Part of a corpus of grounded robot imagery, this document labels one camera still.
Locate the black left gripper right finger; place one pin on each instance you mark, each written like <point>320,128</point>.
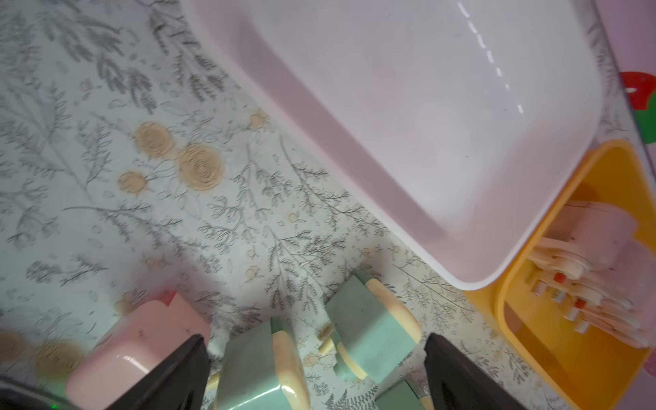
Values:
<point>456,382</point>

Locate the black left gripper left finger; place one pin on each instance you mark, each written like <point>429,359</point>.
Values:
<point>179,382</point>

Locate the green sharpener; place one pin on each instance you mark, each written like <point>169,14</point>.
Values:
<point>404,395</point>
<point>262,369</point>
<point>372,330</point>

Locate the yellow plastic storage box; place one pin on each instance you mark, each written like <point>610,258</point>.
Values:
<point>591,370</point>

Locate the white plastic storage box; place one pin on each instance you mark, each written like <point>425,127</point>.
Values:
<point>457,123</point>

